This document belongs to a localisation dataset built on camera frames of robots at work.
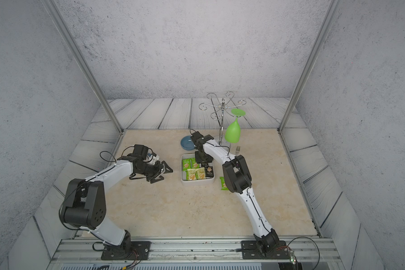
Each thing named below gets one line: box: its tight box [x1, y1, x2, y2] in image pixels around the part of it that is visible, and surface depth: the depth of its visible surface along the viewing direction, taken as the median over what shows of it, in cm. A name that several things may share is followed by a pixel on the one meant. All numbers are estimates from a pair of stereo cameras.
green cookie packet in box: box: [182, 158, 192, 171], surface depth 101 cm
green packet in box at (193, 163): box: [190, 157, 200, 169], surface depth 103 cm
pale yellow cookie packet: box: [195, 167, 206, 180], surface depth 98 cm
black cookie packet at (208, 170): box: [204, 165, 214, 179], surface depth 98 cm
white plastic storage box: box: [180, 153, 215, 186], surface depth 98 cm
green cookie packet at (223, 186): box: [219, 176, 229, 191], surface depth 95 cm
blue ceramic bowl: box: [180, 135, 196, 151], surface depth 113 cm
